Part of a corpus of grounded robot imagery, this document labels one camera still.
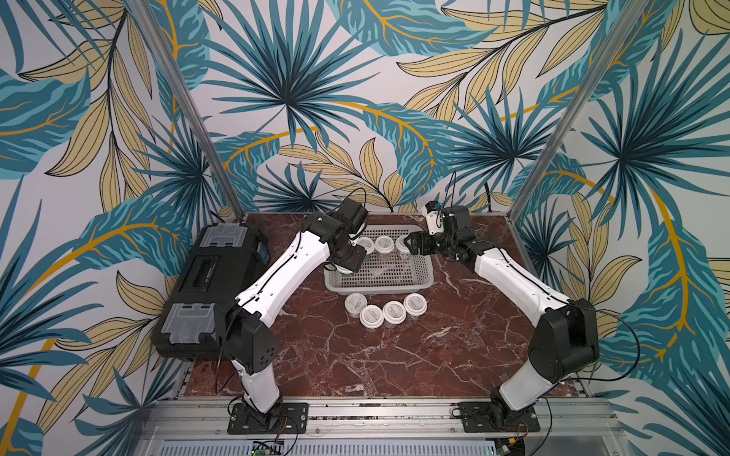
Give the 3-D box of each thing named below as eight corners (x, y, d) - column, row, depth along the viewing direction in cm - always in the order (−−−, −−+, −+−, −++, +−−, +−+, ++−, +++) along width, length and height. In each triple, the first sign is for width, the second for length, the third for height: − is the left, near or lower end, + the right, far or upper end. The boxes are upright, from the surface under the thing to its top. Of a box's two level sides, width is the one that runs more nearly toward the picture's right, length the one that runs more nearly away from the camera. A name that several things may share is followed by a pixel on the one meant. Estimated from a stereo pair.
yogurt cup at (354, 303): (352, 321, 92) (352, 314, 88) (341, 307, 95) (341, 299, 91) (369, 309, 94) (369, 302, 90) (358, 295, 97) (358, 288, 93)
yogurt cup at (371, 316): (365, 337, 88) (365, 328, 83) (357, 318, 92) (356, 309, 87) (385, 328, 90) (387, 319, 85) (376, 310, 94) (377, 300, 89)
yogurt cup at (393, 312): (382, 330, 90) (384, 320, 84) (382, 310, 94) (383, 300, 88) (404, 330, 90) (407, 320, 84) (402, 311, 94) (405, 300, 88)
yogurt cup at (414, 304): (403, 321, 92) (406, 312, 86) (401, 303, 96) (404, 292, 91) (424, 321, 92) (428, 312, 87) (422, 303, 96) (425, 293, 91)
